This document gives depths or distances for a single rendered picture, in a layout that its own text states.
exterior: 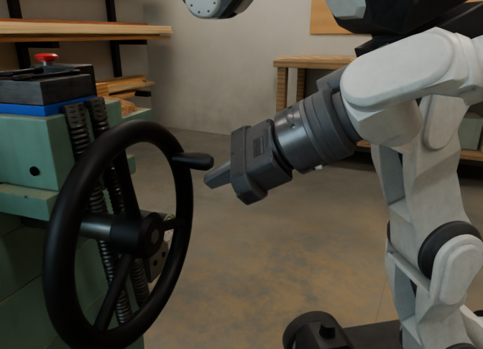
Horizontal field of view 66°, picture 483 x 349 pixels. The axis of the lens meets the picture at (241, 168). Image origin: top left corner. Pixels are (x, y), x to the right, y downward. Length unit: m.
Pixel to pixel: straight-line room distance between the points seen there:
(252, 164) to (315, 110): 0.10
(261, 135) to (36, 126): 0.27
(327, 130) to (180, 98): 3.97
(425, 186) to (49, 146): 0.64
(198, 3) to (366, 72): 0.52
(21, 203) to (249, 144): 0.29
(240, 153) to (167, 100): 4.00
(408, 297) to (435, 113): 0.53
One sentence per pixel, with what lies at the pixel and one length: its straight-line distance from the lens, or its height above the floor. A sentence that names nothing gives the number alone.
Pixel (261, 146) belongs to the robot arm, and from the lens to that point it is 0.48.
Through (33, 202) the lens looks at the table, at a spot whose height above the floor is 0.86.
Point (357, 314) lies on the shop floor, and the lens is 1.65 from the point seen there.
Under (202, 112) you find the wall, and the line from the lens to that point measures 4.23.
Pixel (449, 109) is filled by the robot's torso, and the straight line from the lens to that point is 0.72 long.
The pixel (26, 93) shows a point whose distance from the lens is 0.50.
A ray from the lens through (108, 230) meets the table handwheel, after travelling 0.50.
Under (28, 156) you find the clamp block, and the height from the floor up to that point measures 0.91.
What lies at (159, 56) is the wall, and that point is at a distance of 4.46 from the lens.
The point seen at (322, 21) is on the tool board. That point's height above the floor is 1.15.
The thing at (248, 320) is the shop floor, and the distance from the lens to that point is 1.56.
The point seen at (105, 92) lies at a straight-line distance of 0.95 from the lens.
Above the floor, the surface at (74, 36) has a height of 1.03.
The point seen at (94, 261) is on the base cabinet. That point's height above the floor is 0.66.
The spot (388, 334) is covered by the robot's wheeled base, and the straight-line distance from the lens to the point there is 1.35.
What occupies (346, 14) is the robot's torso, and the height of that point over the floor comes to 1.08.
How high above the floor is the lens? 1.05
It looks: 20 degrees down
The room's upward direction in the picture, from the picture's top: straight up
